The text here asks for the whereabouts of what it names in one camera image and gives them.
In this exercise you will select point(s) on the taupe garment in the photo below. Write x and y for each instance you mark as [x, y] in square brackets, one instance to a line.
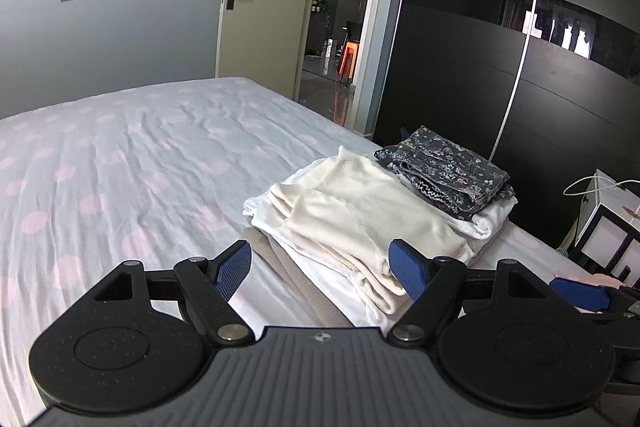
[300, 277]

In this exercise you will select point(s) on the orange stool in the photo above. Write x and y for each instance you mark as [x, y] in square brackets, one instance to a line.
[348, 57]

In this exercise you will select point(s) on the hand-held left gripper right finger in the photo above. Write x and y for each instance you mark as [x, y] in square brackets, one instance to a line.
[410, 269]

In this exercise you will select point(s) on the white black-framed box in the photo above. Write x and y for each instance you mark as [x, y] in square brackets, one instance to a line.
[607, 232]

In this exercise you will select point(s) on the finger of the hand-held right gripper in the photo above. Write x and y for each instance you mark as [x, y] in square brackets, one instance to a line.
[580, 294]

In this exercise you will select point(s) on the cream knit sweater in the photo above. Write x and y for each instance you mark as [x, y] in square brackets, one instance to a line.
[360, 212]

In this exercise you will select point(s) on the dark floral garment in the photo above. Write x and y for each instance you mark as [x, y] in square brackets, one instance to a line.
[445, 167]

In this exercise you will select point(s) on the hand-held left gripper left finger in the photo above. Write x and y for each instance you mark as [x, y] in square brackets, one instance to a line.
[232, 272]

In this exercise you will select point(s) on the cream door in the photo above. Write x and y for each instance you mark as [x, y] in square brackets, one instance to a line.
[265, 32]

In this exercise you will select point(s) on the black wardrobe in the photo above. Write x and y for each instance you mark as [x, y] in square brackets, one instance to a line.
[550, 107]

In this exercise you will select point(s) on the white door frame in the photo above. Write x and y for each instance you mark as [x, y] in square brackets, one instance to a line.
[385, 32]

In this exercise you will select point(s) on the polka dot bed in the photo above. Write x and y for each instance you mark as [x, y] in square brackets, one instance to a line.
[125, 157]

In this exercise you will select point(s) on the white garment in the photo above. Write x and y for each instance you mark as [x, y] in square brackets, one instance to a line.
[492, 219]

